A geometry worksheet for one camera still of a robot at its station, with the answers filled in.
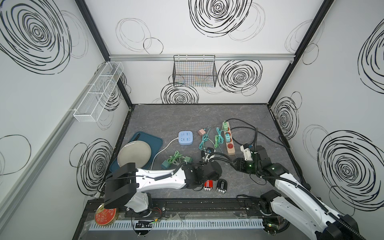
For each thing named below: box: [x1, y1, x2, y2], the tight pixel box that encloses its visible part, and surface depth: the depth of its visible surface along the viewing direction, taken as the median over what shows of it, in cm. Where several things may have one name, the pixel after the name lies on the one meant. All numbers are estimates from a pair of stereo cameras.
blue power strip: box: [178, 130, 193, 145], surface depth 99 cm
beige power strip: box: [223, 121, 236, 156], surface depth 95 cm
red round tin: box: [94, 202, 119, 226], surface depth 70 cm
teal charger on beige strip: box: [225, 133, 231, 143], surface depth 95 cm
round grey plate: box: [117, 140, 152, 169], surface depth 93 cm
